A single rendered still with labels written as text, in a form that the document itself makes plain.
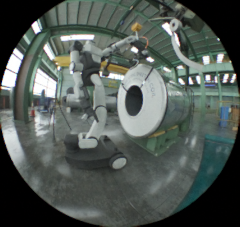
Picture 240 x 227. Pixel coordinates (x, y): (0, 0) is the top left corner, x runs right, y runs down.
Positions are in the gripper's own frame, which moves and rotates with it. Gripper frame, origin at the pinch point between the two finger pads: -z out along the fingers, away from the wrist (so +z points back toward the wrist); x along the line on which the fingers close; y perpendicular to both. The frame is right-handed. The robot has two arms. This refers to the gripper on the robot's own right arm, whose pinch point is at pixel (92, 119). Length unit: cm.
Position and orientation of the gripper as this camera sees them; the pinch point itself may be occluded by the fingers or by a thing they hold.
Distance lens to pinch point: 62.8
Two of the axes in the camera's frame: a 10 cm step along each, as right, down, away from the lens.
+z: -3.7, -9.3, -0.7
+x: 8.1, -2.9, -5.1
